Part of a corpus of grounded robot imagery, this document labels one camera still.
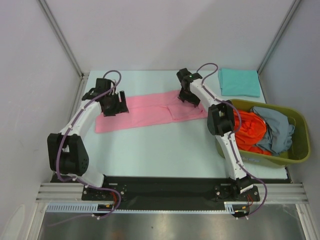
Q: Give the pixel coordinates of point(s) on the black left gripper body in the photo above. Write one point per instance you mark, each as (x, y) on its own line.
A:
(114, 104)

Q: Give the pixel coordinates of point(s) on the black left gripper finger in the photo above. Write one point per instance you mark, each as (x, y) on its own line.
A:
(123, 103)
(109, 114)

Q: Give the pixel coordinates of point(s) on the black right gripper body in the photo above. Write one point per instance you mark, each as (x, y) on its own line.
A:
(189, 96)

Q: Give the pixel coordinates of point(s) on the pink t shirt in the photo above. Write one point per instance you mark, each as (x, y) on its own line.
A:
(149, 110)

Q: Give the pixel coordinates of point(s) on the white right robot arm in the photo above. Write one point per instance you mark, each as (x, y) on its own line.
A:
(220, 123)

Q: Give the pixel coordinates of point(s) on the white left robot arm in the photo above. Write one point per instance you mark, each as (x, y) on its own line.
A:
(66, 149)

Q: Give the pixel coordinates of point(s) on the folded teal t shirt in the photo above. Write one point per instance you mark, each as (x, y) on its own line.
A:
(242, 83)

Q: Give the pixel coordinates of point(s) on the orange t shirt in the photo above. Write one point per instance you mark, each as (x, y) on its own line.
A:
(252, 130)

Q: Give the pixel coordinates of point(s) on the grey blue t shirt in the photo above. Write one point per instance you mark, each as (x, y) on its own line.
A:
(278, 136)

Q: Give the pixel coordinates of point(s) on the olive green plastic basket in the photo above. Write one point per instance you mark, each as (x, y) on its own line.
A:
(300, 148)

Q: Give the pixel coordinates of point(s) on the left aluminium corner post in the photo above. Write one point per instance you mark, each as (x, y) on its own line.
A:
(57, 31)

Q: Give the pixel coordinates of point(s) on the aluminium corner post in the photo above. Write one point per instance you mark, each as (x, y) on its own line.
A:
(279, 34)
(57, 31)

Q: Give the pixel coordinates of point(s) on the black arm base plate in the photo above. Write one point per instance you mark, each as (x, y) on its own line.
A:
(173, 193)

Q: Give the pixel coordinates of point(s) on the grey slotted cable duct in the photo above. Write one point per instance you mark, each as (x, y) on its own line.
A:
(104, 209)

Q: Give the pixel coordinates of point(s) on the aluminium frame rail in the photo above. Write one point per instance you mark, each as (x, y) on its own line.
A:
(75, 193)

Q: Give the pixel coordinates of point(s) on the right aluminium corner post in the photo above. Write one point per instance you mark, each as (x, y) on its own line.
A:
(279, 34)

